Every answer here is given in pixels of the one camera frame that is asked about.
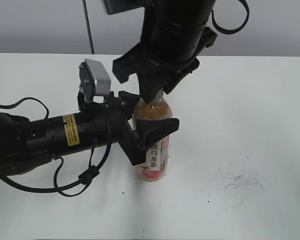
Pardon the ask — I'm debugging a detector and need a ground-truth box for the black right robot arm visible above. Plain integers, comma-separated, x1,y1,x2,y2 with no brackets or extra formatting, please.
112,0,217,103

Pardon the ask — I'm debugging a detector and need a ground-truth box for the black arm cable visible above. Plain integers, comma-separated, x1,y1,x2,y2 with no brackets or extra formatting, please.
209,0,250,36
0,97,113,198

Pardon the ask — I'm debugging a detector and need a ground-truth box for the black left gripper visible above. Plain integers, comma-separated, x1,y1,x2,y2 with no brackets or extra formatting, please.
78,90,180,166

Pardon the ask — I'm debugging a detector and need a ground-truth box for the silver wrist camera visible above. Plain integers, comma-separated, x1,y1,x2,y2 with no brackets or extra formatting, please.
79,58,111,103
101,0,142,15

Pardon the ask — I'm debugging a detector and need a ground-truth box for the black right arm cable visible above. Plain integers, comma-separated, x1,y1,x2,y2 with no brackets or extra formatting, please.
209,0,250,36

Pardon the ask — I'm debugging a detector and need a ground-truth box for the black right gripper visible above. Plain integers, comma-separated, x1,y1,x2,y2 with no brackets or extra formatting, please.
112,43,200,103

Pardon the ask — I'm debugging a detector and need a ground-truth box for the peach oolong tea bottle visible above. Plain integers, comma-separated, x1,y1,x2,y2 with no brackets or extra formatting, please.
131,89,173,183

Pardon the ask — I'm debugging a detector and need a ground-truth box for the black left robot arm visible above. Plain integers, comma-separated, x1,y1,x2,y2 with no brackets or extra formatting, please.
0,91,180,176

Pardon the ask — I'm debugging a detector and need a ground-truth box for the white bottle cap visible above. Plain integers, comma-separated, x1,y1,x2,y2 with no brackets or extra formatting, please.
153,88,164,101

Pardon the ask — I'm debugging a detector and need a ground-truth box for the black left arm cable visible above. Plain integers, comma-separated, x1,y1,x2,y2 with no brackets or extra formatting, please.
0,97,113,198

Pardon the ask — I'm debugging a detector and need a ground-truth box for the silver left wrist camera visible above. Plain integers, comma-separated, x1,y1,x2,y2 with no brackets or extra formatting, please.
79,58,111,103

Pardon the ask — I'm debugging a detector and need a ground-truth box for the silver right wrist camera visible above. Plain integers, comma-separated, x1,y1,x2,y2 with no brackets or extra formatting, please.
101,0,142,15

